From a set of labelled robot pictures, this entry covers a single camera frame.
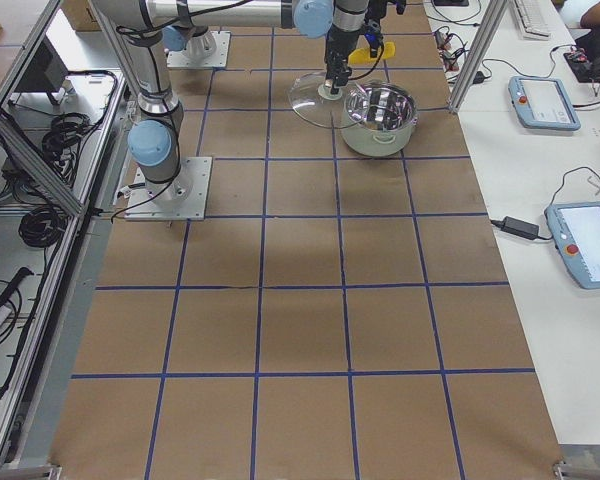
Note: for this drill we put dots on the yellow corn cob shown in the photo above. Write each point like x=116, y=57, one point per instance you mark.
x=362, y=54

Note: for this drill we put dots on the glass pot lid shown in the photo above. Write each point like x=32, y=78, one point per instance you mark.
x=318, y=102

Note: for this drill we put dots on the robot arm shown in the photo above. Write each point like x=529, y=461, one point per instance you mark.
x=154, y=140
x=341, y=23

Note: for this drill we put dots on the pale green cooking pot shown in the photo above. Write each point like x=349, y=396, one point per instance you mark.
x=379, y=119

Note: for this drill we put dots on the white keyboard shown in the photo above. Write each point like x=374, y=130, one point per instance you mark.
x=530, y=19

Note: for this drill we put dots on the far blue teach pendant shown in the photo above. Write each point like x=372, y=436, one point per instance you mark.
x=542, y=104

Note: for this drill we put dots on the blue teach pendant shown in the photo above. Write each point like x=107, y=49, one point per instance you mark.
x=575, y=228
x=542, y=104

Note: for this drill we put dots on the black power adapter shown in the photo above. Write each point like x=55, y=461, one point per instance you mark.
x=520, y=228

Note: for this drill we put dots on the cardboard box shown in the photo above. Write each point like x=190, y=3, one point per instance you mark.
x=80, y=16

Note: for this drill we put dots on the black monitor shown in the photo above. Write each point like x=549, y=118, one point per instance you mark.
x=45, y=73

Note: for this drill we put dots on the near blue teach pendant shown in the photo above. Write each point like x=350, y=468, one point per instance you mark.
x=575, y=228

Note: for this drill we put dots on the aluminium frame post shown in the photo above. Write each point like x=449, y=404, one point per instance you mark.
x=479, y=46

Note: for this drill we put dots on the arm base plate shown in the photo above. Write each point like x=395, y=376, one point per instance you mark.
x=208, y=50
x=184, y=199

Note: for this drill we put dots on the aluminium side frame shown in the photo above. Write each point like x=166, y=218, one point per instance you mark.
x=60, y=167

